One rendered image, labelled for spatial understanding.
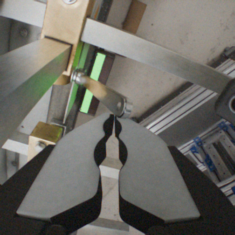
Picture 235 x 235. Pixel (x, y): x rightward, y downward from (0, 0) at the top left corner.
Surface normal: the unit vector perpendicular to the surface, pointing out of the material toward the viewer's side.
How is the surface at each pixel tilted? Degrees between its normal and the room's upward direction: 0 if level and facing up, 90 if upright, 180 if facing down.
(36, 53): 90
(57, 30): 0
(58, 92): 0
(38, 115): 0
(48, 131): 90
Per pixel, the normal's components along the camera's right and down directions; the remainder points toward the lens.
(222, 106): -0.49, 0.25
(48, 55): 0.34, -0.80
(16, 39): 0.00, 0.53
